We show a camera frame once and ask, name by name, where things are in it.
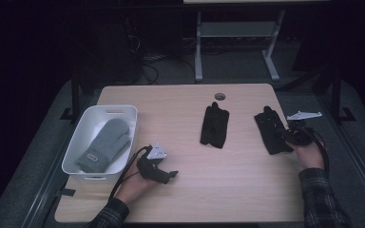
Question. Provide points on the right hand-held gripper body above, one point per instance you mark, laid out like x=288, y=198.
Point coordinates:
x=301, y=134

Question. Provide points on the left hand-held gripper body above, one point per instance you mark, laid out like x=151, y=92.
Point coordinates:
x=150, y=169

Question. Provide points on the black glove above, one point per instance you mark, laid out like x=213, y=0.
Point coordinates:
x=215, y=126
x=269, y=133

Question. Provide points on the grey knitted mitten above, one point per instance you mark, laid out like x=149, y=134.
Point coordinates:
x=106, y=145

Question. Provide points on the white plastic basket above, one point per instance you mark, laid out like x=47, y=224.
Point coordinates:
x=76, y=148

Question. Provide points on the person's right hand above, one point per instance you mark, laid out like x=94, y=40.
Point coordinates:
x=310, y=156

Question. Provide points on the person's left hand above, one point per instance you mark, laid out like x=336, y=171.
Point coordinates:
x=133, y=186

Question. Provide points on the black metal stand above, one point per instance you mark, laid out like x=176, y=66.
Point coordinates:
x=336, y=95
x=75, y=91

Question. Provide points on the grey metal table frame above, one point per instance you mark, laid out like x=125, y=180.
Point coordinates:
x=237, y=29

